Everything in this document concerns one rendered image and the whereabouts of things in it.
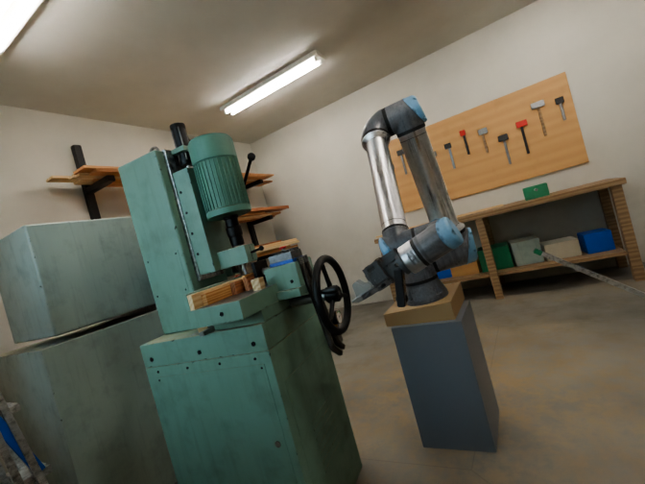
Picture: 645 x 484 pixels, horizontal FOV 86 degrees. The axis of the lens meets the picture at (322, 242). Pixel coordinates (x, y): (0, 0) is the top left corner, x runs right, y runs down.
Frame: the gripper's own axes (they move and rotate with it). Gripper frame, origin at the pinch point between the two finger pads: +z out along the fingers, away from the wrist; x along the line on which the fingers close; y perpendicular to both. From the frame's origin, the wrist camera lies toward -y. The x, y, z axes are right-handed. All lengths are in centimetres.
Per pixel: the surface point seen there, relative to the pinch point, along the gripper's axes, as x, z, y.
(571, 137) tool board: -312, -156, -3
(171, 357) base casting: 10, 70, 20
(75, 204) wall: -101, 210, 194
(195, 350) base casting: 10, 58, 17
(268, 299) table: 2.3, 25.5, 17.0
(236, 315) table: 17.7, 27.8, 17.3
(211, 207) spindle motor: -4, 29, 58
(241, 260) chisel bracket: -9, 34, 36
